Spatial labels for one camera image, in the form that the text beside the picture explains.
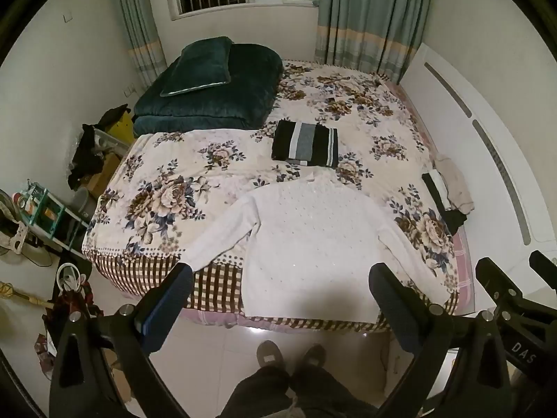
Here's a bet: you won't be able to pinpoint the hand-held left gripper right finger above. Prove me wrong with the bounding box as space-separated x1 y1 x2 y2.
368 262 525 418

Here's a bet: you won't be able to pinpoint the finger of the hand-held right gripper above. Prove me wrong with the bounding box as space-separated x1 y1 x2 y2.
475 258 529 314
528 250 557 290

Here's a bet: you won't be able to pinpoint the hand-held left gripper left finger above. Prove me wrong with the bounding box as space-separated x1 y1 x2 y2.
49 262 195 418

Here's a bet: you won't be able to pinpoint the white knit sweater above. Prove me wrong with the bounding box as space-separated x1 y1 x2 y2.
182 174 451 324

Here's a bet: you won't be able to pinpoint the black striped sweater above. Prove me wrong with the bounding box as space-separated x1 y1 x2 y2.
271 119 340 169

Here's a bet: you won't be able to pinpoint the black hanging clothes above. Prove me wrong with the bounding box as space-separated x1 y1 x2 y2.
67 103 131 191

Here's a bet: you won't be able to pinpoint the red plaid cloth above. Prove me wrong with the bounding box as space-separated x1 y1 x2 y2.
41 279 105 345

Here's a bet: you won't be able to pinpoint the person's right shoe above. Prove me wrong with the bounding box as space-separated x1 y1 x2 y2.
300 344 327 373

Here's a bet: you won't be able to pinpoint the person's shoe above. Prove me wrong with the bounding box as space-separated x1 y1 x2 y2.
256 340 285 377
300 344 327 373

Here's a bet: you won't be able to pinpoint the white slippers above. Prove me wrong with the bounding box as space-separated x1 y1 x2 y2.
56 262 88 292

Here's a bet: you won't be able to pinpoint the beige cloth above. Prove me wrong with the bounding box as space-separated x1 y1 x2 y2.
433 153 475 215

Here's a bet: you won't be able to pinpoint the person's right leg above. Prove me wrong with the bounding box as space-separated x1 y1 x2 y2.
289 363 379 418

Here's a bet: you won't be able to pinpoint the person's leg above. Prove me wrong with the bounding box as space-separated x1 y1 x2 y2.
220 366 291 418
289 363 379 418

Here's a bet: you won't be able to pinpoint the black and white cloth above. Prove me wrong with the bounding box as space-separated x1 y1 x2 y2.
421 172 449 212

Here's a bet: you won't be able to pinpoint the person's left shoe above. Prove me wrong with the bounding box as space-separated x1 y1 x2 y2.
256 340 285 377

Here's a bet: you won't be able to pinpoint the person's left leg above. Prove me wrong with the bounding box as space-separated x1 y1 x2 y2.
220 366 291 418

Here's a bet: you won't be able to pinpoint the wooden broom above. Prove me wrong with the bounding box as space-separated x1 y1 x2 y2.
0 283 50 308

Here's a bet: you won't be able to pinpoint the grey bin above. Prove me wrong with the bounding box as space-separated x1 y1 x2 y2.
70 189 94 223

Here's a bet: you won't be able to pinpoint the green shelf cart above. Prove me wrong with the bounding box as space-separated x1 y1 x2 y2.
13 178 90 251

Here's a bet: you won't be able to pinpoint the cardboard box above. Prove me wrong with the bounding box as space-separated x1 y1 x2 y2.
85 152 127 199

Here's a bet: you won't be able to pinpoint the floral bed blanket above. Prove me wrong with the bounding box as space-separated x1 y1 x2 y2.
82 59 462 334

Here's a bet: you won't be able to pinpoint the white bed headboard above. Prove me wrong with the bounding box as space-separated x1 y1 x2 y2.
398 42 557 310

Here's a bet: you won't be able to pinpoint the yellow box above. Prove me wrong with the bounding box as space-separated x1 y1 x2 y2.
107 111 135 144

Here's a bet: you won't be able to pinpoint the dark green quilt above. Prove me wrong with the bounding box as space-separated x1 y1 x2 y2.
132 44 283 137

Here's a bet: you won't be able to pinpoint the dark green pillow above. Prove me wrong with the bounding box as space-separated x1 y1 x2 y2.
159 36 234 98

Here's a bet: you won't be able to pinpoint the green striped curtain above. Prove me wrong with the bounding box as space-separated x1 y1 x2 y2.
313 0 436 84
111 0 168 90

